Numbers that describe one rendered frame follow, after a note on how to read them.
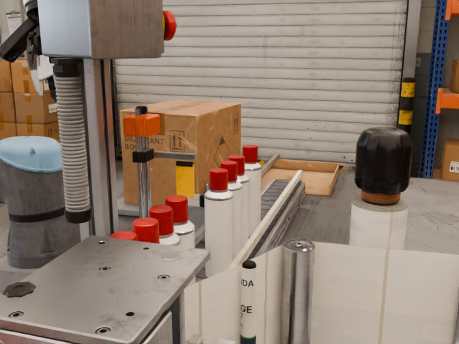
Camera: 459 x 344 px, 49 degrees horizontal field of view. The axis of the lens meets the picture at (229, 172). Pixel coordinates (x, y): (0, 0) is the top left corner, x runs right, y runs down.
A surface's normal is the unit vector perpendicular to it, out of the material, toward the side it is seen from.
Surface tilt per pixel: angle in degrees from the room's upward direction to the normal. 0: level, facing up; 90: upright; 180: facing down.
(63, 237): 68
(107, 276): 0
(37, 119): 90
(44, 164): 84
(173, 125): 90
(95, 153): 90
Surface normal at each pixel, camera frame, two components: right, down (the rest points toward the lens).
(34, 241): 0.03, -0.08
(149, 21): 0.61, 0.20
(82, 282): 0.00, -0.97
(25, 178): 0.06, 0.22
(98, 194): -0.30, 0.24
